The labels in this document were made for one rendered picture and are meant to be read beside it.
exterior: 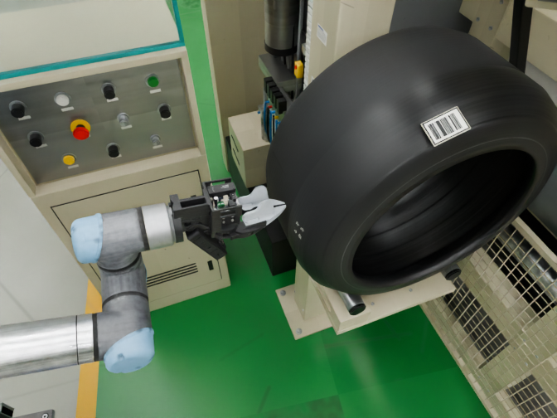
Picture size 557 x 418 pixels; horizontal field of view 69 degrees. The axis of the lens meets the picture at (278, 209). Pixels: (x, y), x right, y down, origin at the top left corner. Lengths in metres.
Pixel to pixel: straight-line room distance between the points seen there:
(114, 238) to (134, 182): 0.74
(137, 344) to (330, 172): 0.40
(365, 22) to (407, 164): 0.38
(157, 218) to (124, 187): 0.74
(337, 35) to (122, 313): 0.67
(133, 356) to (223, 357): 1.28
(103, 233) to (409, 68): 0.55
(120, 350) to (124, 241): 0.16
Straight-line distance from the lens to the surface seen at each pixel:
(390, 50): 0.77
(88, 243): 0.69
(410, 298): 1.20
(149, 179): 1.41
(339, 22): 0.90
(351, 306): 1.03
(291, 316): 1.99
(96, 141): 1.35
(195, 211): 0.68
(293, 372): 1.91
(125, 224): 0.69
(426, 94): 0.68
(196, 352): 1.98
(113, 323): 0.70
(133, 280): 0.74
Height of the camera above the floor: 1.83
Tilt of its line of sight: 51 degrees down
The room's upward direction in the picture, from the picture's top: straight up
